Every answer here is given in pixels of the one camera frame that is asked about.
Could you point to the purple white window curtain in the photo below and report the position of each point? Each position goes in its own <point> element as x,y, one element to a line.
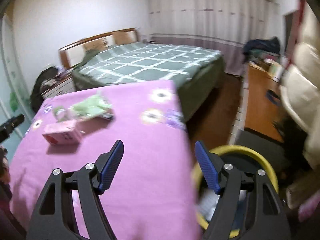
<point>224,25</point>

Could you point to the black packaging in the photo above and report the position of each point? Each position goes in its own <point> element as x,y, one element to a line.
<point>106,116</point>

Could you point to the orange wooden desk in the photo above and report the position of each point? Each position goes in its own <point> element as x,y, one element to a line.
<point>261,112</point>

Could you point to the pink floral hanging cloth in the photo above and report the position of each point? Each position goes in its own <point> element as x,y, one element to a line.
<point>307,209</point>

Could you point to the pink floral table cloth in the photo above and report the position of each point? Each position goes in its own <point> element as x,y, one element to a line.
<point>126,178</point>

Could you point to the yellow rimmed trash bin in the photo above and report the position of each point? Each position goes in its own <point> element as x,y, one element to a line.
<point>244,159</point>

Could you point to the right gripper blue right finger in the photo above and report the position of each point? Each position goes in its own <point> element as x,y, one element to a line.
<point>209,164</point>

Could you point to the cream puffer jacket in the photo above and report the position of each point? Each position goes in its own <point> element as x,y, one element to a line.
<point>300,86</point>

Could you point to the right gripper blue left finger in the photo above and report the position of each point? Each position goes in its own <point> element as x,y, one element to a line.
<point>107,173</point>

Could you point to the wooden bed headboard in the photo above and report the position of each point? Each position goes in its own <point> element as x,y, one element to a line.
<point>73,54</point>

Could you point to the pink milk carton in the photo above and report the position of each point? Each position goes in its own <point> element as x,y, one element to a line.
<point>63,133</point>

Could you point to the green checked bed quilt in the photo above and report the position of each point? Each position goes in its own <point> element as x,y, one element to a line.
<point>140,62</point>

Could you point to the green plastic wrapper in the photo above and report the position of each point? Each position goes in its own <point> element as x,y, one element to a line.
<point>85,110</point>

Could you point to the pile of dark clothes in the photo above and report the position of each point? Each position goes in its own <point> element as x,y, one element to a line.
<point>271,46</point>

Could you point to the white bedside cabinet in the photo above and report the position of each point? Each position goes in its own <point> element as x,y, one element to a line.
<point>63,87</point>

